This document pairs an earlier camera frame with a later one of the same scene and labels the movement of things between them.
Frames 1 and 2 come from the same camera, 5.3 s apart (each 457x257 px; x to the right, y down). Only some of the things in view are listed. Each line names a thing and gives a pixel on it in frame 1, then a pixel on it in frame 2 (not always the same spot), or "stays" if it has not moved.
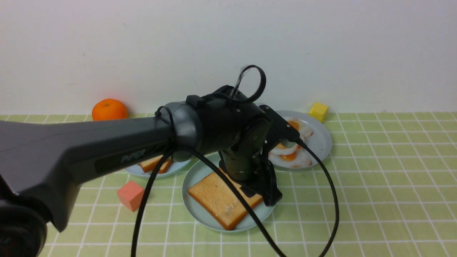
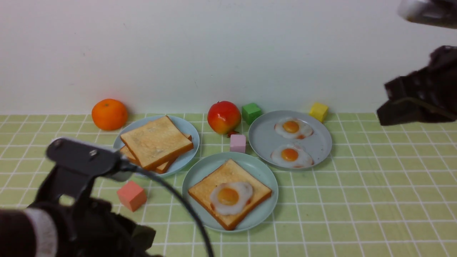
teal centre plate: [198, 172] stays
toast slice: [216, 196] stays
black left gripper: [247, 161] -> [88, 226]
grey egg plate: [290, 154] stays
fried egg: [292, 156] stays
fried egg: [281, 152] -> [230, 198]
